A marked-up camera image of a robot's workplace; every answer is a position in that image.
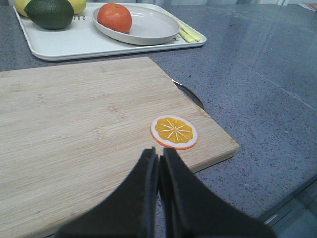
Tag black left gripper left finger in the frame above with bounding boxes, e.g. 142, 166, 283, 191
55, 148, 159, 238

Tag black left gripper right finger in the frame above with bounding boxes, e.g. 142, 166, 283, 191
159, 148, 276, 238

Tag beige round plate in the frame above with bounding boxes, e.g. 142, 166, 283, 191
92, 5, 180, 46

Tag whole orange fruit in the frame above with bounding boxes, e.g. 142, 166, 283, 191
97, 2, 132, 33

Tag white rectangular tray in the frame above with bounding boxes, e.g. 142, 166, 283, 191
16, 2, 207, 61

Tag orange slice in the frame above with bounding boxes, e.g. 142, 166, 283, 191
150, 115, 198, 150

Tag wooden cutting board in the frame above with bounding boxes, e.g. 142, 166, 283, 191
0, 57, 239, 238

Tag yellow-green vegetable sticks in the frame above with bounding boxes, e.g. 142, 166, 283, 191
166, 12, 202, 43

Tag dark green lime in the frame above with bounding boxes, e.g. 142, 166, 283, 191
24, 0, 74, 30

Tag partly hidden yellow lemon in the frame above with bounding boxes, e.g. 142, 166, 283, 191
13, 0, 30, 17

